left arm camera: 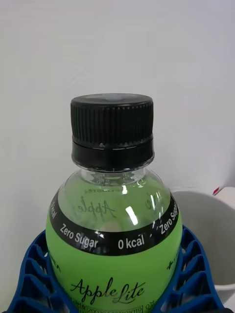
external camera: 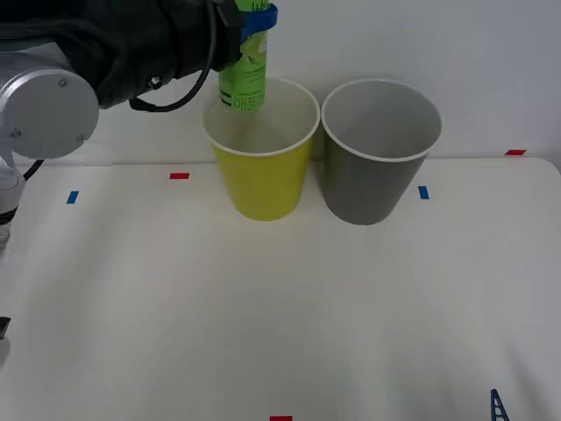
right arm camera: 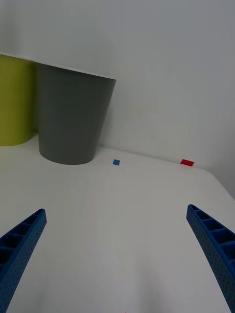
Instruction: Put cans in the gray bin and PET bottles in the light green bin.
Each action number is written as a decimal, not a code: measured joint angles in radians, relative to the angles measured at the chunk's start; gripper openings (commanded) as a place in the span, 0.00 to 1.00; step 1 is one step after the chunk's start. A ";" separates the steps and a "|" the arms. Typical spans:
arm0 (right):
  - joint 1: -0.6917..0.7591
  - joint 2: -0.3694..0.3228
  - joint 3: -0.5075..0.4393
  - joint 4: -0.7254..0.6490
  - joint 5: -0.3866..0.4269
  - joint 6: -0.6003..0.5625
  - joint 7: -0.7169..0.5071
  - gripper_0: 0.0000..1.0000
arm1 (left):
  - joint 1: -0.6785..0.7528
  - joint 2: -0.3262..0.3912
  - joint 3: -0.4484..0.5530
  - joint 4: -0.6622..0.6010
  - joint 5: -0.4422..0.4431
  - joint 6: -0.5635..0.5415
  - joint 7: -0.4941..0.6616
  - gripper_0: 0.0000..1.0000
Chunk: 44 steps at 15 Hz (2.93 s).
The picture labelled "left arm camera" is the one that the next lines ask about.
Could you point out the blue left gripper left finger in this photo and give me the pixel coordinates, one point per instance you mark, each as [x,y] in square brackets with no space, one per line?
[29,288]

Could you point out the grey plastic waste bin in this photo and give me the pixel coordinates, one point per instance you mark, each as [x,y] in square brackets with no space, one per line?
[213,232]

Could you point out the green label plastic bottle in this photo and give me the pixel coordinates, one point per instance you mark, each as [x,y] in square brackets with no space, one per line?
[112,269]

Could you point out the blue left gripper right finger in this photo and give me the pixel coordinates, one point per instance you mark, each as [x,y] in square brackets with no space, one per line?
[195,288]

